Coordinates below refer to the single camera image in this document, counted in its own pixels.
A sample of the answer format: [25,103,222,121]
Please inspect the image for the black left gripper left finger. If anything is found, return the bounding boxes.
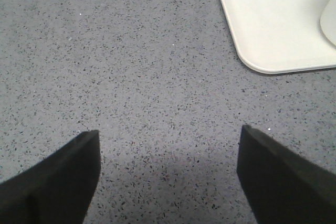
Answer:
[1,130,101,223]

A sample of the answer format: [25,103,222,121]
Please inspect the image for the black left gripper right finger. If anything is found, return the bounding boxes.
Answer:
[237,125,335,223]

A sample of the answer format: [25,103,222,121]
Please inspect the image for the white smiley mug black handle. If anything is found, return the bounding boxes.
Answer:
[320,0,336,46]

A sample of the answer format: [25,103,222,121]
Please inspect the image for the cream rectangular plastic tray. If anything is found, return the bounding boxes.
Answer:
[220,0,335,74]

